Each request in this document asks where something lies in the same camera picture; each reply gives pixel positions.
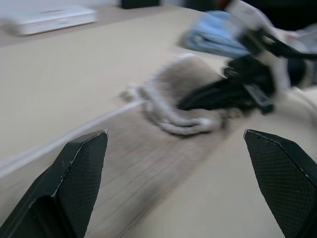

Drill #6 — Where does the black box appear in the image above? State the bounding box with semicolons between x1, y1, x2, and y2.
121;0;160;10

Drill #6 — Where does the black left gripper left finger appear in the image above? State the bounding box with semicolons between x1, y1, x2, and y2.
0;129;108;238

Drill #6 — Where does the flat white box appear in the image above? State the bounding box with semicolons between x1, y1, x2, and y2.
0;4;98;37

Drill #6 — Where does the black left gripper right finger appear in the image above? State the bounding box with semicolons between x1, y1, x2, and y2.
243;129;317;238

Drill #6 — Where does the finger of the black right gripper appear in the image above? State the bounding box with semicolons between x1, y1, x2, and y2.
184;77;248;104
177;91;260;112

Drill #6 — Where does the light blue folded cloth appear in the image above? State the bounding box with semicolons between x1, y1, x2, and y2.
176;9;251;58

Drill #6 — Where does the grey towel with white trim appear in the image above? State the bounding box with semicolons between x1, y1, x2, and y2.
0;53;248;238

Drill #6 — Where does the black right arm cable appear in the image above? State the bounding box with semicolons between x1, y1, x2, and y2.
261;31;317;60

